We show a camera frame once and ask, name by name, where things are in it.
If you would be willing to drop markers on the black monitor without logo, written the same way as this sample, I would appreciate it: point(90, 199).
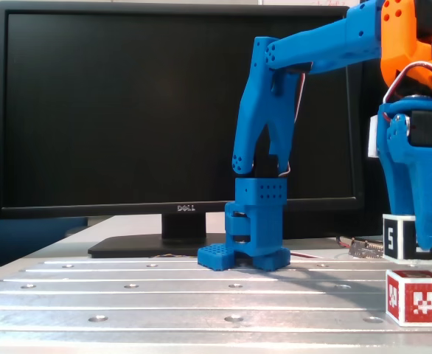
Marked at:
point(370, 88)

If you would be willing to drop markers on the red cube with white pattern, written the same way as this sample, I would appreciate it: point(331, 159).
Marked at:
point(422, 302)

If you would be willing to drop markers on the aluminium slotted base plate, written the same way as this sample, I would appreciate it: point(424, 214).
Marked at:
point(127, 306)

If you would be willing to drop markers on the black cube with white 5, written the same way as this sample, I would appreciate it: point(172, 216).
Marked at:
point(404, 243)

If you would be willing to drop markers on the small dark circuit board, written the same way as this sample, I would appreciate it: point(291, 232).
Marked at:
point(365, 247)

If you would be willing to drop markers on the black Dell monitor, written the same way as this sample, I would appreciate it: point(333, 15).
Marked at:
point(90, 110)

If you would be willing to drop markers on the blue gripper, black servo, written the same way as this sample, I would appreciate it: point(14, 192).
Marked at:
point(409, 155)

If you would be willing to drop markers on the blue and orange robot arm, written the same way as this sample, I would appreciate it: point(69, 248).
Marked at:
point(260, 110)

